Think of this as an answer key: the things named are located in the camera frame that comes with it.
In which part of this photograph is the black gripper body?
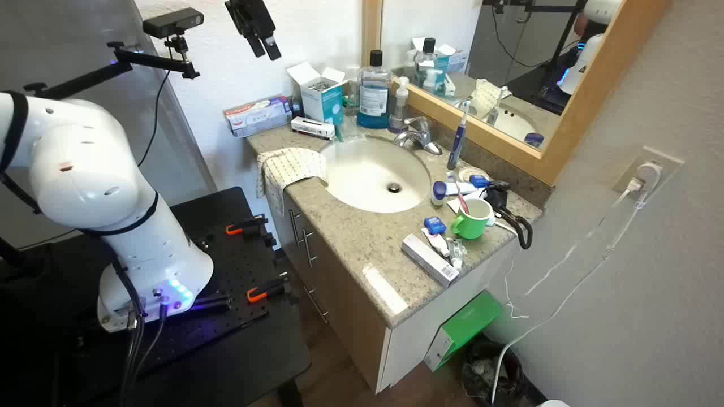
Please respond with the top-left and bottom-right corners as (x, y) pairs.
(227, 0), (276, 38)

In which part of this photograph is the cream patterned towel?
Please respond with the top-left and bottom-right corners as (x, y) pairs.
(259, 146), (326, 203)

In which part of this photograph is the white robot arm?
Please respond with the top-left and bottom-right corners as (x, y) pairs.
(0, 10), (216, 332)

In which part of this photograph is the toothpaste box on counter edge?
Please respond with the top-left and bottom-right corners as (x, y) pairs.
(224, 98), (292, 136)

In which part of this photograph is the chrome faucet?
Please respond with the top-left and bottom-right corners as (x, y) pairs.
(396, 115), (442, 155)

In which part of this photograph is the small white tube box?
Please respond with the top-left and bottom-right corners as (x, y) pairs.
(289, 118), (335, 140)

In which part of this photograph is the blue mouthwash bottle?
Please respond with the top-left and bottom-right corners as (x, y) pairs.
(358, 50), (389, 129)

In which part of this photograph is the small clear soap bottle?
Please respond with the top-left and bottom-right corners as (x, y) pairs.
(389, 76), (410, 134)

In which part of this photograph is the white oval sink basin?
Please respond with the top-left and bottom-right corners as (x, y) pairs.
(322, 139), (432, 212)

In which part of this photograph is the orange black clamp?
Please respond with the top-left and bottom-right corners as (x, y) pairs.
(245, 274), (288, 305)
(224, 215), (267, 238)

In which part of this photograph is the blue electric toothbrush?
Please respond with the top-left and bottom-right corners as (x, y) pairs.
(446, 100), (470, 170)

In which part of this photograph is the blue white tube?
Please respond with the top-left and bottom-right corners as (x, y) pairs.
(422, 229), (461, 272)

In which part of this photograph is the wooden vanity cabinet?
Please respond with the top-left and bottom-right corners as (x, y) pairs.
(267, 179), (517, 393)

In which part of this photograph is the wood framed mirror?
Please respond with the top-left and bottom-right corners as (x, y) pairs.
(360, 0), (674, 188)

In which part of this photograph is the orange black clamp lower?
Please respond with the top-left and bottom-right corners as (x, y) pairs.
(245, 274), (288, 305)

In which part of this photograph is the white long box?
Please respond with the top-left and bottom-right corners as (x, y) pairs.
(403, 235), (459, 288)

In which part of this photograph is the black hair dryer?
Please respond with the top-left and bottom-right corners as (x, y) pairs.
(487, 185), (534, 248)

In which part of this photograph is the green mug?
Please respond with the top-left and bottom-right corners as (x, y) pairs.
(448, 200), (496, 243)

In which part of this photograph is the black robot table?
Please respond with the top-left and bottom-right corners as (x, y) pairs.
(0, 188), (310, 407)

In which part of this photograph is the green white box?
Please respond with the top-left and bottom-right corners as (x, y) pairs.
(426, 291), (502, 370)

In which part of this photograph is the trash bin with bag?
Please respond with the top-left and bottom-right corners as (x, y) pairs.
(461, 334), (543, 407)

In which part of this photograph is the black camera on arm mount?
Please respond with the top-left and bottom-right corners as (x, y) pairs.
(142, 6), (203, 38)

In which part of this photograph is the white power cable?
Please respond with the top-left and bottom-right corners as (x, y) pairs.
(488, 160), (665, 407)

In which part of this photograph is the wall power outlet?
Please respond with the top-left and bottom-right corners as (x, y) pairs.
(613, 146), (683, 200)

